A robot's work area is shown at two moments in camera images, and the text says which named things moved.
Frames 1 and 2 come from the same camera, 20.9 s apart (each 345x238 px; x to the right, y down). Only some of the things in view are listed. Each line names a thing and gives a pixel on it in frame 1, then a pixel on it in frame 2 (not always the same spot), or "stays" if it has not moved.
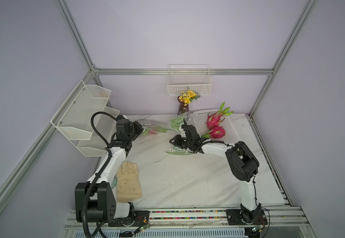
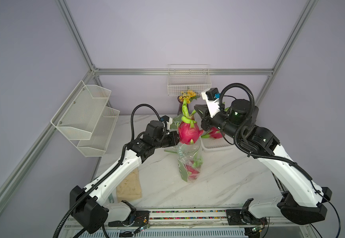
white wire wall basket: (184, 77) stays
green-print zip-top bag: (153, 124) to (190, 158)
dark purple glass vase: (182, 108) stays
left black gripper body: (136, 131) to (169, 140)
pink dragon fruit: (217, 132) stays
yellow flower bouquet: (188, 96) stays
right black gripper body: (182, 142) to (218, 122)
